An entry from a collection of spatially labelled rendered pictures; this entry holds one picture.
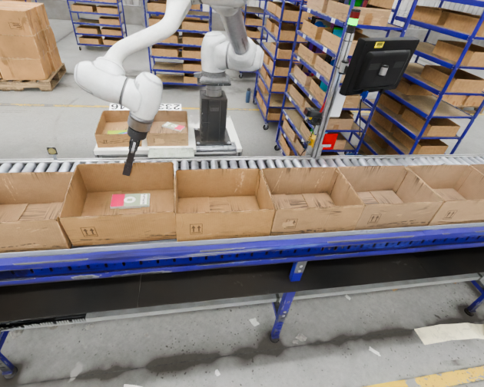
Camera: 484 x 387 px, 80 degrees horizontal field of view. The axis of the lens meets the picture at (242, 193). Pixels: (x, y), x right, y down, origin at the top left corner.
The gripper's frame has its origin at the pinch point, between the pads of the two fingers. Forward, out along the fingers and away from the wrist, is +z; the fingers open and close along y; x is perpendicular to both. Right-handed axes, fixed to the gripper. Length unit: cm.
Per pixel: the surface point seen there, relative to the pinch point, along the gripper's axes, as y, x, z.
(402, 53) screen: 51, -125, -89
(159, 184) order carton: 1.4, -15.1, 5.8
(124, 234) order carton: -27.6, -4.6, 11.3
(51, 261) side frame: -35.6, 16.5, 22.5
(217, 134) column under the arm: 78, -54, 7
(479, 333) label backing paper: -48, -237, 26
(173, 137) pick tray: 74, -24, 17
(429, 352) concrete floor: -55, -197, 41
